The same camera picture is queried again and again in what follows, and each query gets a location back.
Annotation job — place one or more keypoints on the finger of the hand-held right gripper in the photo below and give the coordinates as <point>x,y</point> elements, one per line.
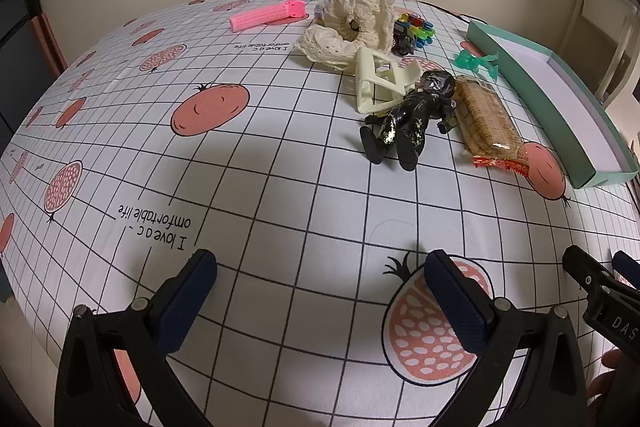
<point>627,267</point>
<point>600,302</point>

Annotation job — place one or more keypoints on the cracker packet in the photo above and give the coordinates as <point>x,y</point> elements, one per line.
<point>487,117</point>

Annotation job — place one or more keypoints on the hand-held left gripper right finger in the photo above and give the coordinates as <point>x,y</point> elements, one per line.
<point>457,302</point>

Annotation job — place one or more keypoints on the teal shallow box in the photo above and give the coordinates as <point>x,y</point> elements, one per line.
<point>545,107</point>

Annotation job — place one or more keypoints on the person's right hand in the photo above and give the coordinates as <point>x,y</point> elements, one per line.
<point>602,389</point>

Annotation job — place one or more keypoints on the black action figure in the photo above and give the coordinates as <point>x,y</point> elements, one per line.
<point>415,107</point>

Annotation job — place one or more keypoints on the cream plastic stand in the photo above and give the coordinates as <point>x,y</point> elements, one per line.
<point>367,77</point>

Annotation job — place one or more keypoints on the white storage rack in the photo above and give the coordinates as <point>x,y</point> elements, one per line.
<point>590,7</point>

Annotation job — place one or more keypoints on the green plastic toy figure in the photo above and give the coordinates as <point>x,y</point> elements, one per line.
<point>472,63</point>

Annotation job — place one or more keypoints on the cream crochet cloth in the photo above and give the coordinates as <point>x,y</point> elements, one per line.
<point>350,7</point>

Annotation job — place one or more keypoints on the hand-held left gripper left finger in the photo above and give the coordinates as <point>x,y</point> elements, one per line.
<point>187,297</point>

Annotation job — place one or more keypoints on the pink hair roller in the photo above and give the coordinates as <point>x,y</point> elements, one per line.
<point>260,16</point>

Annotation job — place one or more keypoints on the colourful block toy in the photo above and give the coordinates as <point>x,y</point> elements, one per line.
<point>417,27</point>

